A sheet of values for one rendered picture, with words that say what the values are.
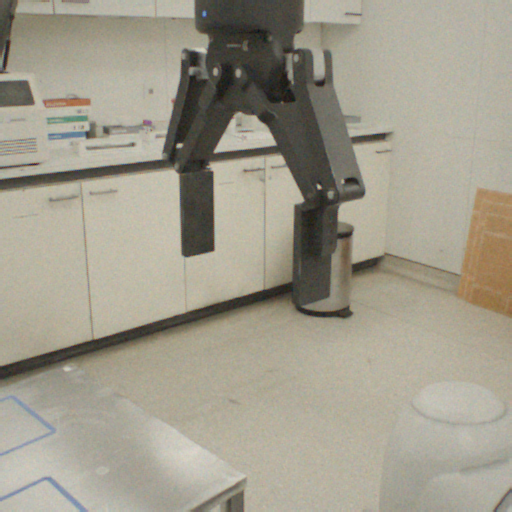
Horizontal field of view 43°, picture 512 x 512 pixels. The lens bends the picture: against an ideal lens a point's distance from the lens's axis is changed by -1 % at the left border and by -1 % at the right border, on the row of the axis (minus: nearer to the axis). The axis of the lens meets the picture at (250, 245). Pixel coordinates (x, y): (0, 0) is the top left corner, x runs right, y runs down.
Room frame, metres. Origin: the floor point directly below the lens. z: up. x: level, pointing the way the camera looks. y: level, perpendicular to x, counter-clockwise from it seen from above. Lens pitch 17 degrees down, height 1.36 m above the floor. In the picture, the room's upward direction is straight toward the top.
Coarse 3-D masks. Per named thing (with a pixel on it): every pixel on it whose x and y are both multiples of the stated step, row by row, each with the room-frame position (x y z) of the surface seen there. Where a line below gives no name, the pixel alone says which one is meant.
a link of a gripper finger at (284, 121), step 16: (240, 64) 0.45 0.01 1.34; (240, 80) 0.45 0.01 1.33; (256, 80) 0.44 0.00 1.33; (256, 96) 0.44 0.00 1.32; (288, 96) 0.46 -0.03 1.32; (256, 112) 0.44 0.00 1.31; (272, 112) 0.43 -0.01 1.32; (288, 112) 0.44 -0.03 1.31; (272, 128) 0.43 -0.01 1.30; (288, 128) 0.43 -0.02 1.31; (304, 128) 0.43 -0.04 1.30; (288, 144) 0.42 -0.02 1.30; (304, 144) 0.42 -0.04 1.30; (288, 160) 0.42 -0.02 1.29; (304, 160) 0.41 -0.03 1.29; (304, 176) 0.41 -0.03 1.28; (304, 192) 0.41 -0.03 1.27; (320, 192) 0.40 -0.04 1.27; (304, 208) 0.40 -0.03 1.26
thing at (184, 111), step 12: (192, 48) 0.51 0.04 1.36; (204, 48) 0.52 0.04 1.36; (192, 60) 0.51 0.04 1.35; (180, 72) 0.52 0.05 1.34; (180, 84) 0.52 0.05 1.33; (192, 84) 0.51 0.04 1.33; (204, 84) 0.52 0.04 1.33; (180, 96) 0.52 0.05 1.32; (192, 96) 0.52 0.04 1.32; (180, 108) 0.52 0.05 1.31; (192, 108) 0.52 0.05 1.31; (180, 120) 0.52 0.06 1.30; (192, 120) 0.53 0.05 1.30; (168, 132) 0.53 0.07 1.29; (180, 132) 0.53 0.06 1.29; (168, 144) 0.53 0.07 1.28; (168, 156) 0.53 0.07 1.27
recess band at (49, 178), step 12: (216, 156) 3.21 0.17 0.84; (228, 156) 3.26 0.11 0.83; (240, 156) 3.31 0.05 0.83; (84, 168) 2.77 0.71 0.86; (96, 168) 2.80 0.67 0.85; (108, 168) 2.84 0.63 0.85; (120, 168) 2.88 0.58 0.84; (132, 168) 2.92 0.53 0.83; (144, 168) 2.95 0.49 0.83; (156, 168) 2.99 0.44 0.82; (0, 180) 2.54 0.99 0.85; (12, 180) 2.57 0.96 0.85; (24, 180) 2.60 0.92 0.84; (36, 180) 2.63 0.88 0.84; (48, 180) 2.66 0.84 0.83; (60, 180) 2.70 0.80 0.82
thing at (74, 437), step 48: (48, 384) 0.96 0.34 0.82; (96, 384) 0.96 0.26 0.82; (0, 432) 0.82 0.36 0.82; (48, 432) 0.82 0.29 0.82; (96, 432) 0.82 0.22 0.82; (144, 432) 0.82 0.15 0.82; (0, 480) 0.71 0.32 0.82; (48, 480) 0.71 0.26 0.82; (96, 480) 0.71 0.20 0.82; (144, 480) 0.71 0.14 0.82; (192, 480) 0.71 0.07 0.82; (240, 480) 0.72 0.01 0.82
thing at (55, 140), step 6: (66, 132) 3.10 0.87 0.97; (72, 132) 3.13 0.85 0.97; (78, 132) 3.15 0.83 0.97; (84, 132) 3.17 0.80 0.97; (48, 138) 3.04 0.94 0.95; (54, 138) 3.06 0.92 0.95; (60, 138) 3.08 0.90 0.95; (66, 138) 3.10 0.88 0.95; (72, 138) 3.12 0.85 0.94; (78, 138) 3.15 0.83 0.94; (84, 138) 3.17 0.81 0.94; (48, 144) 3.04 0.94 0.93; (54, 144) 3.06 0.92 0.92; (60, 144) 3.08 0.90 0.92; (66, 144) 3.10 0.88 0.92
